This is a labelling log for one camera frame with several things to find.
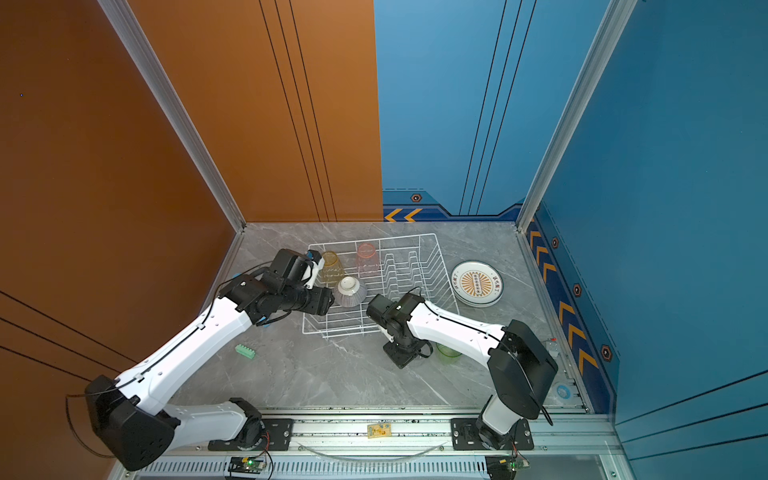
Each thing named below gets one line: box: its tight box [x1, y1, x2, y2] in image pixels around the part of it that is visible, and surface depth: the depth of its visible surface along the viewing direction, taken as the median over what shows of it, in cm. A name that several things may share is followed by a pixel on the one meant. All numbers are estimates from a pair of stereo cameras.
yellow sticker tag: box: [367, 423, 393, 439], surface depth 75 cm
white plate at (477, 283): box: [451, 260, 505, 308], surface depth 101 cm
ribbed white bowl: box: [334, 276, 368, 308], surface depth 95 cm
